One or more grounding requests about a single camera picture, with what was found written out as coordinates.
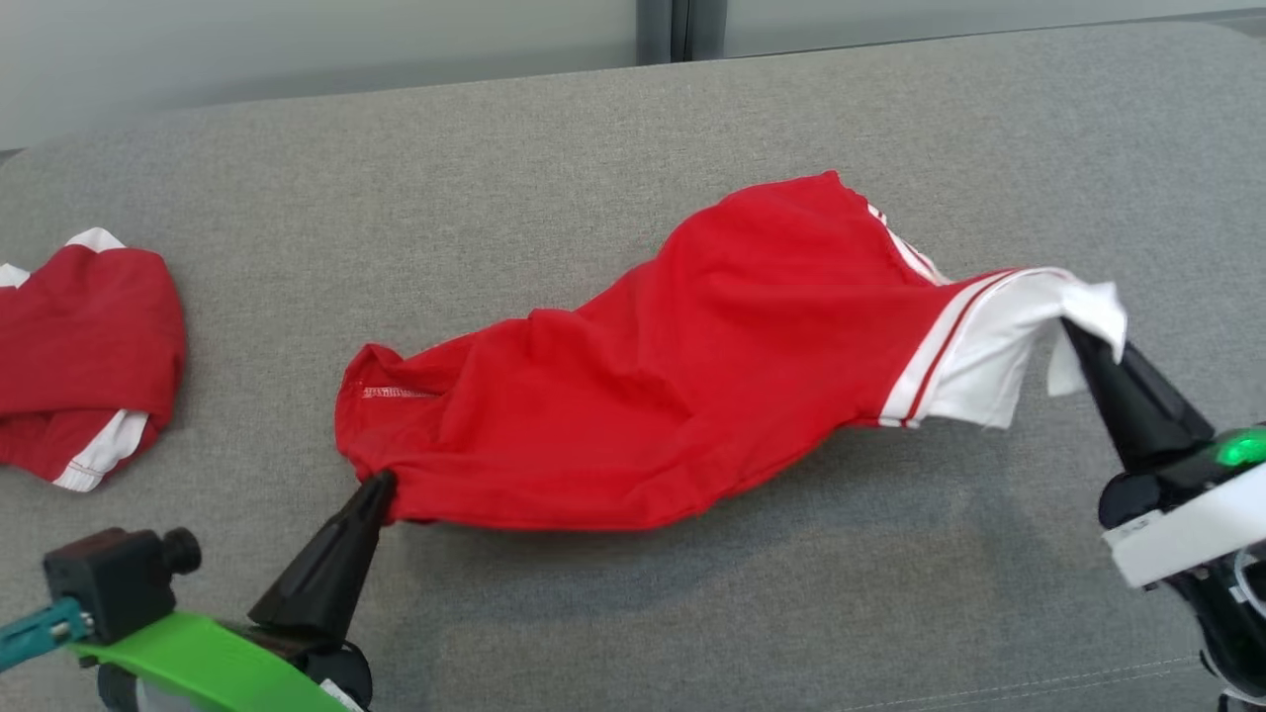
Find teal cable connector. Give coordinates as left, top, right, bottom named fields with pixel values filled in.
left=0, top=596, right=92, bottom=673

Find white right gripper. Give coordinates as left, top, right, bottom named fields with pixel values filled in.
left=1062, top=318, right=1266, bottom=591

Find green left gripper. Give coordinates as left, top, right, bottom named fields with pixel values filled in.
left=69, top=471, right=399, bottom=712

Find red jersey with white sleeves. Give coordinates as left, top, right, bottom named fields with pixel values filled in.
left=334, top=170, right=1129, bottom=533

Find red shorts with white trim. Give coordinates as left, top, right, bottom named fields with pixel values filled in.
left=0, top=227, right=187, bottom=493

